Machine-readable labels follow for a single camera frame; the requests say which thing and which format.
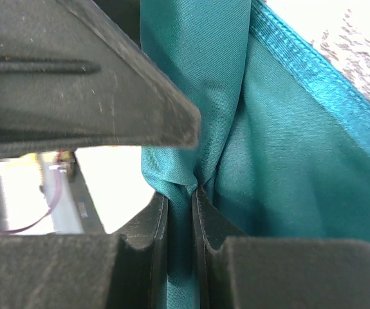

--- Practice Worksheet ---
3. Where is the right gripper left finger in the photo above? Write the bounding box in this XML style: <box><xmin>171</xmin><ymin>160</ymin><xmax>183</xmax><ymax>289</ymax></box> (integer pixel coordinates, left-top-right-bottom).
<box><xmin>0</xmin><ymin>194</ymin><xmax>169</xmax><ymax>308</ymax></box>

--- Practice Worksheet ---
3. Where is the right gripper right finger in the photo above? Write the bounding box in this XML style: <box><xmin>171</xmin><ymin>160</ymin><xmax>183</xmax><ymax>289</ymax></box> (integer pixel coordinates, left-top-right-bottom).
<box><xmin>192</xmin><ymin>188</ymin><xmax>370</xmax><ymax>309</ymax></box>

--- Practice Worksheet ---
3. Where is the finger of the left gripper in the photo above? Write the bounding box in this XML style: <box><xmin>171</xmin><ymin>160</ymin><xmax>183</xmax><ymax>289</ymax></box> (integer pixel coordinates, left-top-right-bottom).
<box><xmin>0</xmin><ymin>1</ymin><xmax>201</xmax><ymax>158</ymax></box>

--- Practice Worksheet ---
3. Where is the teal cloth napkin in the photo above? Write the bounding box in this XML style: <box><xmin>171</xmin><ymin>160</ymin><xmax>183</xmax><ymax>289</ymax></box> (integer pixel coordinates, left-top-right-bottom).
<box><xmin>140</xmin><ymin>1</ymin><xmax>370</xmax><ymax>308</ymax></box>

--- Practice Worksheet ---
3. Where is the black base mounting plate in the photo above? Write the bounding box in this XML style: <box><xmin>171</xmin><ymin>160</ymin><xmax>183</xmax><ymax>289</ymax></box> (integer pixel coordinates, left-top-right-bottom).
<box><xmin>62</xmin><ymin>151</ymin><xmax>106</xmax><ymax>234</ymax></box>

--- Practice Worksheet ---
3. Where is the floral tablecloth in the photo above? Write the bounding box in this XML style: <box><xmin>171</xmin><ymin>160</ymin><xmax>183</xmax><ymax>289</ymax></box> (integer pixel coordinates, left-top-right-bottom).
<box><xmin>76</xmin><ymin>1</ymin><xmax>370</xmax><ymax>233</ymax></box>

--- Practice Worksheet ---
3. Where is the aluminium frame rail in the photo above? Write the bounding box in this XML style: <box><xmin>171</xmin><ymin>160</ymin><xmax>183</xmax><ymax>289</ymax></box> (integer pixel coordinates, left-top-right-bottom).
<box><xmin>0</xmin><ymin>153</ymin><xmax>86</xmax><ymax>238</ymax></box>

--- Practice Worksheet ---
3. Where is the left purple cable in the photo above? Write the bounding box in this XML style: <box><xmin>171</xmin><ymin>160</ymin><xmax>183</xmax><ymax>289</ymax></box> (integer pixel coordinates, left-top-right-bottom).
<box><xmin>0</xmin><ymin>167</ymin><xmax>64</xmax><ymax>234</ymax></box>

